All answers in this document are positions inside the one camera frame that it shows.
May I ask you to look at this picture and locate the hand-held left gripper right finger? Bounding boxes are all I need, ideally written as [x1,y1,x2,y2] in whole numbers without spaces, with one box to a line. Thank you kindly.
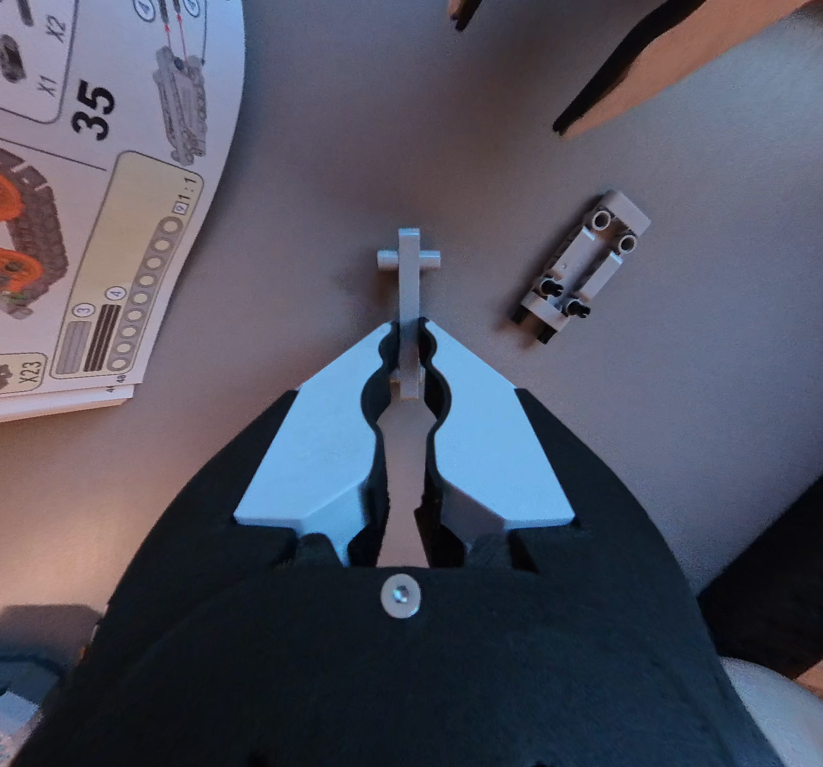
[421,320,575,565]

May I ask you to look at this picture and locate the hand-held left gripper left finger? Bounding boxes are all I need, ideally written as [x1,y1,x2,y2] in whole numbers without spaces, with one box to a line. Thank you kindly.
[234,322,394,565]

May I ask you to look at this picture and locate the grey lever brick piece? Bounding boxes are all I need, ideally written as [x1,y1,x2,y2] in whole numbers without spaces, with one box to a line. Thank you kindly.
[376,228,442,403]

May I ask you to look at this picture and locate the printed instruction booklet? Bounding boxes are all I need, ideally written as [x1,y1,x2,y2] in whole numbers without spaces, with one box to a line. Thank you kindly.
[0,0,246,424]

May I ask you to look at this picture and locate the grey desk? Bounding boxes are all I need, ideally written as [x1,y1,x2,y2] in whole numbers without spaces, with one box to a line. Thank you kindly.
[0,0,823,626]

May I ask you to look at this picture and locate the grey brick frame black pins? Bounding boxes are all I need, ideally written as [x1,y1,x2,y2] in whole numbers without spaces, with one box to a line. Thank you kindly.
[512,190,652,346]

